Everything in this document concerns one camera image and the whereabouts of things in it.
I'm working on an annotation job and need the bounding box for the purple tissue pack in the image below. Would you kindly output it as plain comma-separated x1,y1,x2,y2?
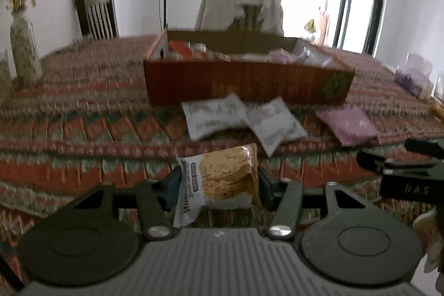
393,53,434,99

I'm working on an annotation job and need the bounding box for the orange cardboard box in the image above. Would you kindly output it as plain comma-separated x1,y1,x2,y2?
143,30,356,107

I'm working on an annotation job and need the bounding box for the white biscuit snack packet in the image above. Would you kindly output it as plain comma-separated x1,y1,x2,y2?
173,143,263,228

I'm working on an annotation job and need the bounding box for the person's right hand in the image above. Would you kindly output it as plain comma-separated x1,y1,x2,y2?
413,209,441,274

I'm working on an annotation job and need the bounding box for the wooden chair under jacket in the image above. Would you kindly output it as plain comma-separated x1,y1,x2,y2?
239,3,264,31

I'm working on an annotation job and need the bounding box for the dark wooden chair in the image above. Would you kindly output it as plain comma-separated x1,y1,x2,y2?
74,0,119,41

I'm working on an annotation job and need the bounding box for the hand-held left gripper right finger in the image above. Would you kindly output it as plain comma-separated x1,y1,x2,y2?
258,169,379,240

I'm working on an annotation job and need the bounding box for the yellow snack packet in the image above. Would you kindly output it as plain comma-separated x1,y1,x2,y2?
429,100,444,121

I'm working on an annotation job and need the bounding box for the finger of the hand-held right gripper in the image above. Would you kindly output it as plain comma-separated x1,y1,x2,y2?
404,138,444,158
357,150,444,176

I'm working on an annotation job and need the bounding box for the beige jacket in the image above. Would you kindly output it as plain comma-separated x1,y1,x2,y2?
194,0,285,37

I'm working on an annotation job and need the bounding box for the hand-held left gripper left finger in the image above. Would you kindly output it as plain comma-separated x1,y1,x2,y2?
52,166,183,241

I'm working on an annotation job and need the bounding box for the woven basket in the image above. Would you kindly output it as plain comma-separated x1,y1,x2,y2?
0,58,12,100

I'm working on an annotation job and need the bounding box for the patterned woven tablecloth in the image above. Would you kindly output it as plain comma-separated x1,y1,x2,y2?
0,34,444,286

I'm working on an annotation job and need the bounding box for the purple snack packet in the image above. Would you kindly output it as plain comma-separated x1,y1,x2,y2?
270,49,297,64
316,108,379,146

